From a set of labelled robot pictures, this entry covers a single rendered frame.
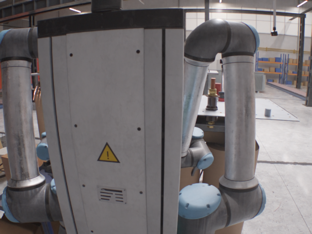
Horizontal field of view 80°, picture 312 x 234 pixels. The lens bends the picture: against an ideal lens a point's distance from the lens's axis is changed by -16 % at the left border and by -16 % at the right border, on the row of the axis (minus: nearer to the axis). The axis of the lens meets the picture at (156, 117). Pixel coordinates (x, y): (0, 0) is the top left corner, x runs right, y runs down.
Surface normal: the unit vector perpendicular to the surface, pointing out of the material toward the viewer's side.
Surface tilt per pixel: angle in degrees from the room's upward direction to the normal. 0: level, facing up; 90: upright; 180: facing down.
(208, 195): 5
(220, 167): 90
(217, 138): 90
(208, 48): 104
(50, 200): 51
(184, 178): 90
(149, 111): 90
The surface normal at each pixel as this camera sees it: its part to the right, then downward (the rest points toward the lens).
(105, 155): -0.14, 0.25
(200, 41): -0.40, 0.11
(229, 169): -0.88, 0.08
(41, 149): 0.17, 0.25
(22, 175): 0.39, 0.04
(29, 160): 0.88, -0.01
